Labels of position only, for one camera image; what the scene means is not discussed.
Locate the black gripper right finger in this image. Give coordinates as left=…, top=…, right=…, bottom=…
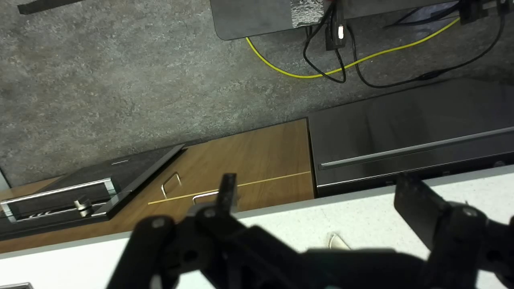
left=393, top=177, right=514, bottom=289

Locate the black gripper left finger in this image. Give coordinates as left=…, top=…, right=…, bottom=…
left=106, top=172, right=302, bottom=289

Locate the wooden lower cabinet front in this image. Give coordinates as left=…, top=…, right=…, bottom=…
left=0, top=119, right=313, bottom=254

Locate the black dishwasher front panel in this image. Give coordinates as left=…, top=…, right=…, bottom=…
left=308, top=81, right=514, bottom=198

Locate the black open drawer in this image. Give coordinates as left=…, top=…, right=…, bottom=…
left=0, top=145, right=184, bottom=241

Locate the silver cabinet handle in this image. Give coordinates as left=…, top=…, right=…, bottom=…
left=159, top=172, right=183, bottom=198

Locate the yellow cable on floor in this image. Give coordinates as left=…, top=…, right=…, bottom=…
left=244, top=15, right=462, bottom=82

